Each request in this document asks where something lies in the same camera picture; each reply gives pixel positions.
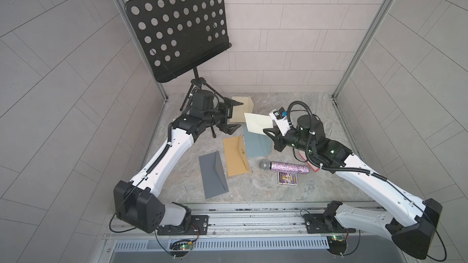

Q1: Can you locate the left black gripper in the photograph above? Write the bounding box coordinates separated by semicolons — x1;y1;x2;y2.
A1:
200;97;242;135

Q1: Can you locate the cream yellow envelope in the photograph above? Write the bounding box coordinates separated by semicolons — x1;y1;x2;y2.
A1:
230;96;254;123

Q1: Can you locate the light blue envelope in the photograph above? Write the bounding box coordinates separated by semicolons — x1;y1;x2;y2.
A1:
243;124;273;158

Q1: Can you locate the pink white letter paper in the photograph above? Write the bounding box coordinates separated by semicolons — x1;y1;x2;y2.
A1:
299;151;320;172

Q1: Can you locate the tan kraft envelope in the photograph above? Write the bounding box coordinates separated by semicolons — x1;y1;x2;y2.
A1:
223;136;250;177

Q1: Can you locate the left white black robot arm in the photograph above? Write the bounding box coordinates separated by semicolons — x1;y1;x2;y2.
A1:
113;88;242;233

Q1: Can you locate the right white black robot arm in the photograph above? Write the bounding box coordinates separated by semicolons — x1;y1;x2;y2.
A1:
263;101;442;260

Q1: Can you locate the dark grey envelope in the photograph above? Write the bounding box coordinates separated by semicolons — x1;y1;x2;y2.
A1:
199;151;229;199

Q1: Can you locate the purple glitter microphone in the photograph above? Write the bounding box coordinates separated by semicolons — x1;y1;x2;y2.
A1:
259;160;310;174

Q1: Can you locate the small colourful card box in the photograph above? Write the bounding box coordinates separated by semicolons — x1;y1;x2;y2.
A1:
278;172;297;186

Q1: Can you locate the black perforated music stand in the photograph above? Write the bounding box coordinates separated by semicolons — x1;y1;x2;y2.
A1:
125;0;233;112

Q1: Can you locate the right circuit board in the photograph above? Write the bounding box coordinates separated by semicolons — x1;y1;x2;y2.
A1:
327;235;347;256

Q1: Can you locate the circuit board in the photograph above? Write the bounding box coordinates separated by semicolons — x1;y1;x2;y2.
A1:
169;239;195;258
327;235;347;256

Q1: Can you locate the left circuit board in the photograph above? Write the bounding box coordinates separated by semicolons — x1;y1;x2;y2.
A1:
169;239;195;258

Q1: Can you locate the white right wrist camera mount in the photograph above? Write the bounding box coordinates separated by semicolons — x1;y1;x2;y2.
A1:
269;107;291;136

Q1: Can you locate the aluminium mounting rail frame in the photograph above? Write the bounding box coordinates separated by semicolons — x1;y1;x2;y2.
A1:
107;202;394;239

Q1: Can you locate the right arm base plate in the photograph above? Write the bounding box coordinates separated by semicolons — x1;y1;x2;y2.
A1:
301;213;356;234

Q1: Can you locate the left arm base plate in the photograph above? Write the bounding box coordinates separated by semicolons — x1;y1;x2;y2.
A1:
157;215;209;236

